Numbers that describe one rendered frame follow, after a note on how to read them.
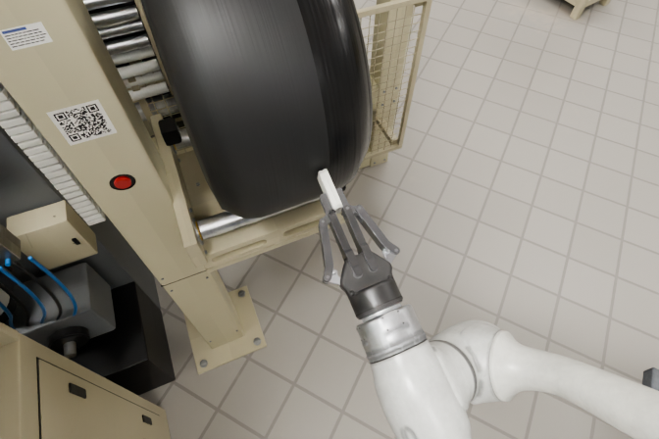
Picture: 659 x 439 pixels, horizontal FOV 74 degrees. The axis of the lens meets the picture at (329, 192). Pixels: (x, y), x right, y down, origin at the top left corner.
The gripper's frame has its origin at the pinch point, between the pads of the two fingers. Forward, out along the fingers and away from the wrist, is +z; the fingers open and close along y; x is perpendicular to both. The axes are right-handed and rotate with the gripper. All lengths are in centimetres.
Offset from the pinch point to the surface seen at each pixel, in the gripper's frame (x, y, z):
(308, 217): 30.8, -0.4, 6.0
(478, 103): 136, -132, 65
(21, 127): -2.5, 41.2, 25.4
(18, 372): 24, 60, -5
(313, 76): -14.6, -1.0, 12.0
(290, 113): -11.7, 3.4, 9.2
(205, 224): 26.0, 21.7, 10.8
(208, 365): 114, 42, -11
